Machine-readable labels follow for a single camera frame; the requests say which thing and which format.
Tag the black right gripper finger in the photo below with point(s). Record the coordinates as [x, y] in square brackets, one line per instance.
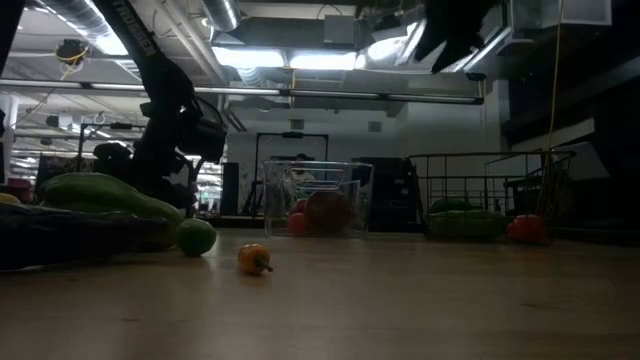
[457, 52]
[432, 42]

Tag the green cucumber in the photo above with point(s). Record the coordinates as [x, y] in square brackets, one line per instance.
[465, 223]
[100, 192]

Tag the green lime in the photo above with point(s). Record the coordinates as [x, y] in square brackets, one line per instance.
[196, 237]

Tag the long purple eggplant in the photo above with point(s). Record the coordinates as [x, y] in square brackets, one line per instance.
[75, 240]

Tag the small orange pepper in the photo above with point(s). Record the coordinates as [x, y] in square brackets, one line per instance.
[253, 258]

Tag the red pepper with green stem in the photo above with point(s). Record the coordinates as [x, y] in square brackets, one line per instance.
[300, 205]

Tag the small red tomato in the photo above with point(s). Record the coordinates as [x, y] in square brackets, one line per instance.
[296, 223]

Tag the green bell pepper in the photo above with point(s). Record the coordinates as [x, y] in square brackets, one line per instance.
[450, 205]

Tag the dark red apple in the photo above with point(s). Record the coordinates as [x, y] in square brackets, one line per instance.
[327, 211]

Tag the orange carrot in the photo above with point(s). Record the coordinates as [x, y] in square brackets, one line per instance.
[527, 229]

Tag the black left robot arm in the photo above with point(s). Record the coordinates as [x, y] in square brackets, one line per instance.
[150, 60]

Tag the black column speaker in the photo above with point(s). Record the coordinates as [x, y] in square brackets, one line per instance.
[230, 189]

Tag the grey ceiling box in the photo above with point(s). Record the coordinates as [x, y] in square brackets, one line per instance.
[339, 29]

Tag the rectangular ceiling light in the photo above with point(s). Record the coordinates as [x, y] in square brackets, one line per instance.
[322, 61]
[250, 57]

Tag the clear plastic bin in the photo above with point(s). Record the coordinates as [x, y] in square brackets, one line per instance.
[320, 170]

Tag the black gantry frame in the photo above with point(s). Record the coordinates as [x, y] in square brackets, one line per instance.
[292, 135]
[115, 126]

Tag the long ceiling light rail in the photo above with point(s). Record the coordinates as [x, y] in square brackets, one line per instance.
[310, 93]

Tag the silver ventilation duct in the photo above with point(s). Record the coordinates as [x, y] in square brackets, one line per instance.
[220, 12]

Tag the black aluminium table frame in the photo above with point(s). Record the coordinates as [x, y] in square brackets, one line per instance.
[590, 235]

